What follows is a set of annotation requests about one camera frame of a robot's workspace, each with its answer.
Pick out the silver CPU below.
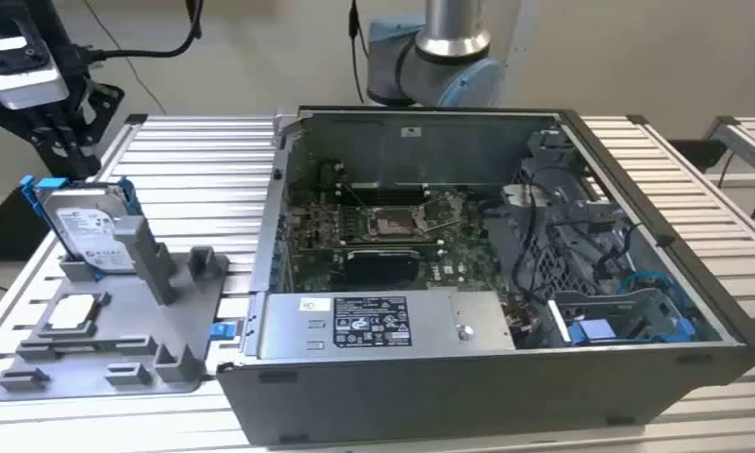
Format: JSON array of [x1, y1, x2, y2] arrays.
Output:
[[45, 294, 100, 329]]

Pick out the grey plastic part rack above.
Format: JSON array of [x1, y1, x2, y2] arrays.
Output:
[[0, 214, 232, 403]]

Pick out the green motherboard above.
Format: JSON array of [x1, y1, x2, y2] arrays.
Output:
[[285, 181, 511, 294]]

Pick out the metal socket cover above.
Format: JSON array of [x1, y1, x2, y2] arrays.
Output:
[[417, 193, 472, 237]]

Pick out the silver disk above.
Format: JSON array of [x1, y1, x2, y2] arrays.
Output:
[[18, 174, 144, 279]]

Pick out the thick black gripper cable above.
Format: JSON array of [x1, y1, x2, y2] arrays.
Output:
[[67, 0, 204, 61]]

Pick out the green RAM stick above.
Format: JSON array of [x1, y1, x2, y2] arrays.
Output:
[[35, 342, 152, 354]]

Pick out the light blue wire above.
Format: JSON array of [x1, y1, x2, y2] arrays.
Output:
[[620, 269, 676, 306]]

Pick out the short black wire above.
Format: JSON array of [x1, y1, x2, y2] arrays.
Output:
[[593, 220, 648, 287]]

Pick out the blue plastic bay bracket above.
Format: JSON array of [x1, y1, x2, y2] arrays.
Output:
[[568, 318, 619, 346]]

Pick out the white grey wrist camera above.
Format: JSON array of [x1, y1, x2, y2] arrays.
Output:
[[0, 4, 70, 111]]

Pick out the black open PC case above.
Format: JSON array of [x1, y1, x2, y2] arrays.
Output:
[[214, 104, 755, 447]]

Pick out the grey perforated drive cage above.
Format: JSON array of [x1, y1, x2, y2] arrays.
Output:
[[484, 158, 668, 303]]

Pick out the thin metal locking lever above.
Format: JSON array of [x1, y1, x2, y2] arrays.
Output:
[[342, 181, 373, 210]]

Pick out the CPU socket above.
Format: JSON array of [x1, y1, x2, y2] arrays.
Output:
[[363, 205, 420, 244]]

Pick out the silver power supply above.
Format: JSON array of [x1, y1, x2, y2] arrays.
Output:
[[256, 291, 517, 360]]

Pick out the grey metal disk bay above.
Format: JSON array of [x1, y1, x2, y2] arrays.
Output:
[[549, 287, 698, 348]]

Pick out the long black wire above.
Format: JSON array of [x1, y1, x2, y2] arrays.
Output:
[[512, 165, 584, 303]]

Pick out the hanging black cable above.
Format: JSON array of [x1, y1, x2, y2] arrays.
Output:
[[346, 0, 367, 103]]

